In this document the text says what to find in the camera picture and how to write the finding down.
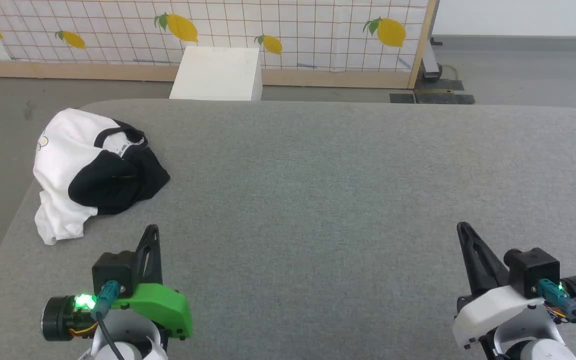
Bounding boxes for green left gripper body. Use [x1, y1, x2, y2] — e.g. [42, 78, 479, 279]
[42, 283, 193, 342]

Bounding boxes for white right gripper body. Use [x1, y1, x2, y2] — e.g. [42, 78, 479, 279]
[451, 276, 576, 350]

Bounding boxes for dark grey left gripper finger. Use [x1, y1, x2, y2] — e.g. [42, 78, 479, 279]
[135, 224, 163, 286]

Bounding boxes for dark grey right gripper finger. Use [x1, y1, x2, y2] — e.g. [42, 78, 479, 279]
[456, 221, 511, 297]

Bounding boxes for white and black t-shirt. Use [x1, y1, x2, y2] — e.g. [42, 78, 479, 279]
[32, 107, 171, 246]

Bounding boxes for black floor plates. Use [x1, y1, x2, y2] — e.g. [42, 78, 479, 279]
[389, 77, 476, 105]

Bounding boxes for white rectangular box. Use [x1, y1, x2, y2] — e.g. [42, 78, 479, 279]
[169, 46, 264, 102]

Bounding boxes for grey metal partition foot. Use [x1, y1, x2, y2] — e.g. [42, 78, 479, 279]
[420, 37, 444, 84]

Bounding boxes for white partition board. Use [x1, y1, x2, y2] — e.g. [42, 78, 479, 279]
[433, 0, 576, 37]

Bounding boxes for light wooden partition frame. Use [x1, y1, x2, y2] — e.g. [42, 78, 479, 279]
[0, 0, 440, 90]

